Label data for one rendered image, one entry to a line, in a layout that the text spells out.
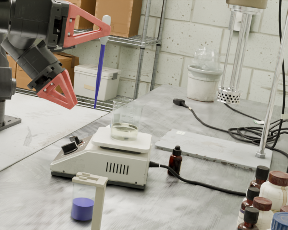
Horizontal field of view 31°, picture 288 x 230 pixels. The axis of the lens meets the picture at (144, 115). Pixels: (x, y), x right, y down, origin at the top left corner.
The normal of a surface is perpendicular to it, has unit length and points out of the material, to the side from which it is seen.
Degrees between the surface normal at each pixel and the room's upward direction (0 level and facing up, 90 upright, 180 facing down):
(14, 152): 0
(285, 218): 1
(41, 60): 90
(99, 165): 90
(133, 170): 90
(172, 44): 90
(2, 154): 0
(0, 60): 61
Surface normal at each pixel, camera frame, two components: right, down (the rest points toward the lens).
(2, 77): 0.46, -0.24
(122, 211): 0.14, -0.96
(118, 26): -0.18, 0.19
